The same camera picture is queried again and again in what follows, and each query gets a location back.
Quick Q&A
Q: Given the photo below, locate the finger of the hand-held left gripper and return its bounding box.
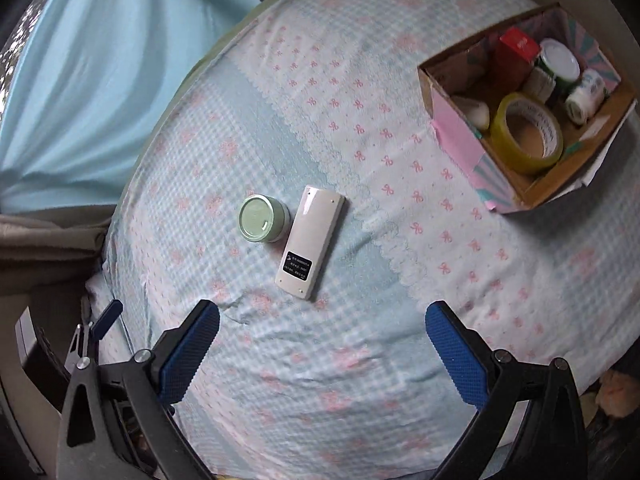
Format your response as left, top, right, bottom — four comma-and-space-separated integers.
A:
65, 324, 98, 376
90, 299, 124, 341

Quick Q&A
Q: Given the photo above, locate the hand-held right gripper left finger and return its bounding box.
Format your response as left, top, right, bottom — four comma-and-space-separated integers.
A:
54, 299, 221, 480

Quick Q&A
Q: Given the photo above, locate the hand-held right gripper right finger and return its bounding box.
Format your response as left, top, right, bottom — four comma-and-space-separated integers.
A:
424, 300, 588, 480

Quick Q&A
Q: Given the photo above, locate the pale green round jar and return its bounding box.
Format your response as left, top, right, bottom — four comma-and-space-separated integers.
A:
238, 193, 292, 244

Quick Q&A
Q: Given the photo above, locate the white remote control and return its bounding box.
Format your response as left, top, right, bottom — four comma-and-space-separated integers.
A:
274, 185, 346, 302

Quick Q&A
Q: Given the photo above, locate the yellow clear tape roll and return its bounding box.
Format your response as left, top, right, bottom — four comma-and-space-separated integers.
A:
489, 92, 565, 177

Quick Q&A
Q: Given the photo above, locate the paper-wrapped cardboard box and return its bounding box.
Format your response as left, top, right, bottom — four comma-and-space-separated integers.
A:
417, 2, 640, 216

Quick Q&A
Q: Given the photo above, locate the white rounded object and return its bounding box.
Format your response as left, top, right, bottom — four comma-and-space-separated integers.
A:
460, 96, 492, 129

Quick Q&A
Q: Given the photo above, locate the small white ribbed bottle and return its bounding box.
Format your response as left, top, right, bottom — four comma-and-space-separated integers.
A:
521, 67, 557, 107

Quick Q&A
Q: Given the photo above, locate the white bottle with green print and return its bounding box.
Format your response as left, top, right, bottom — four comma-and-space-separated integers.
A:
564, 69, 610, 126

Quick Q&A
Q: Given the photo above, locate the small red box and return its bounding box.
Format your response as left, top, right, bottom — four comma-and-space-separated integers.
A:
490, 27, 542, 93

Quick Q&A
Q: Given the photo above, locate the orange fuzzy object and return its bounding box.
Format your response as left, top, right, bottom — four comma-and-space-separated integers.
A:
595, 369, 640, 417

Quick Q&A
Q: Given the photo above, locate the light blue hanging cloth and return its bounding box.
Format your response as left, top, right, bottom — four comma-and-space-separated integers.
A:
0, 0, 261, 211

